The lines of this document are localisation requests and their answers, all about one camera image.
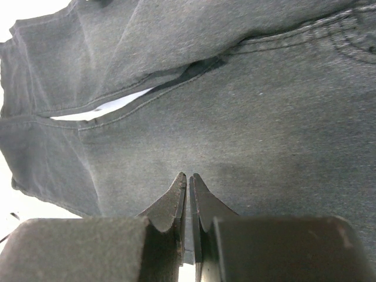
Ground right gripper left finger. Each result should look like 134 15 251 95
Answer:
138 172 187 266

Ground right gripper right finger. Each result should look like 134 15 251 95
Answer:
189 173 238 281

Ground black trousers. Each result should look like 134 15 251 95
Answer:
1 1 375 262

